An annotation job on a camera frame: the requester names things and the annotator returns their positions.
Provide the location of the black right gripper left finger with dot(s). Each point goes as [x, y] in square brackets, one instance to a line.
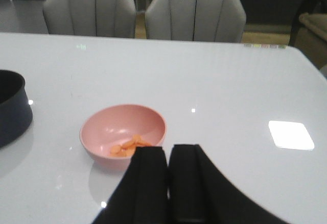
[142, 194]

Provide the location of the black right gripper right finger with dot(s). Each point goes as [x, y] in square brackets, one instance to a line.
[200, 193]

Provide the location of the pink plastic bowl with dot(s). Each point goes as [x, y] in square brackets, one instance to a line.
[116, 125]

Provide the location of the dark blue saucepan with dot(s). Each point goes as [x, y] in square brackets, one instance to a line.
[16, 113]

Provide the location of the right grey upholstered chair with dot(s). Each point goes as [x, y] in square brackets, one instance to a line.
[195, 20]

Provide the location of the grey upholstered chair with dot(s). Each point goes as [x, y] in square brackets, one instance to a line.
[195, 20]
[100, 18]

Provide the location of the beige sofa cushion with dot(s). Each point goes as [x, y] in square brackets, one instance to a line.
[310, 38]

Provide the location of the left grey upholstered chair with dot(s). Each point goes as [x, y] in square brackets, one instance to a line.
[100, 18]

